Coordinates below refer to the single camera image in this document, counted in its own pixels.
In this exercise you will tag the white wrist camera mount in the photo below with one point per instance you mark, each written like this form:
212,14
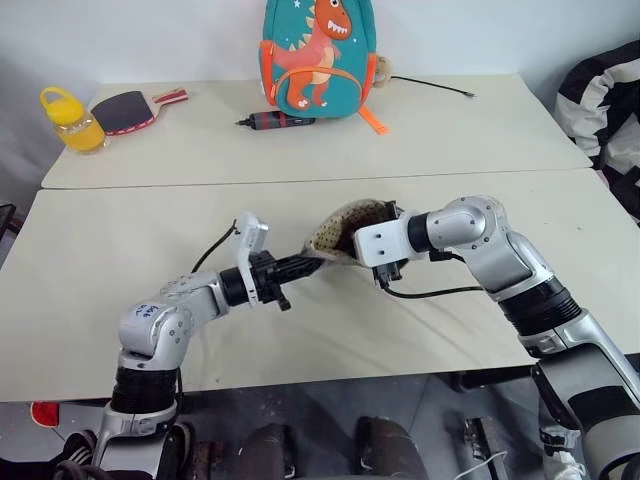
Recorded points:
380,245
251,239

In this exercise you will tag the red white round object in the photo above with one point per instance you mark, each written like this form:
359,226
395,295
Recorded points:
45,412

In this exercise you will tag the black white striped shoe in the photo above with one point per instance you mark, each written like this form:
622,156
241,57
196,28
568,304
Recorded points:
75,452

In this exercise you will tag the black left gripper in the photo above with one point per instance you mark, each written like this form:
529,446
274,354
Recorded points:
267,282

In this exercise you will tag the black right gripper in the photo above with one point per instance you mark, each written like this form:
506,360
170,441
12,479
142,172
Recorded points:
387,274

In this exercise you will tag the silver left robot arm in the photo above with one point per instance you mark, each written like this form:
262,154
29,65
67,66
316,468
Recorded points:
160,330

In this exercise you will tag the beige knitted pouch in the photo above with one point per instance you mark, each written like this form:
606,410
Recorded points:
336,232

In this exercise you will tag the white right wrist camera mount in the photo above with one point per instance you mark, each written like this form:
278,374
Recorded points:
380,245

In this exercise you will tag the black red table tennis paddle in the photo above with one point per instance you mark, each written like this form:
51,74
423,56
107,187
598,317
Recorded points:
125,112

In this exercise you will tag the teal dinosaur backpack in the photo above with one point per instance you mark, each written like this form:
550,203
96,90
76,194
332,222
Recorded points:
317,55

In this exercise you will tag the black white striped bag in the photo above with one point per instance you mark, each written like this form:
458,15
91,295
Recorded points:
605,115

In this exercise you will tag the yellow lidded juice bottle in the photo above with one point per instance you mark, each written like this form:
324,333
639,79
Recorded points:
75,122

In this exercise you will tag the dark rounded metal shape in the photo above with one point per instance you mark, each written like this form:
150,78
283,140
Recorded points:
387,447
267,452

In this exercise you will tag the black red electric screwdriver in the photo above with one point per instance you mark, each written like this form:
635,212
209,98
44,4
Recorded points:
275,121

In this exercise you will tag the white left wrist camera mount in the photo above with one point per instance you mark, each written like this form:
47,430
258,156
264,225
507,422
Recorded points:
251,239

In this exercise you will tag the rusty metal bar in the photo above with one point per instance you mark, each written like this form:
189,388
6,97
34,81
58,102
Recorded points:
482,445

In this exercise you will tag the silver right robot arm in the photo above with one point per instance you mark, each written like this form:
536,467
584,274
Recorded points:
525,280

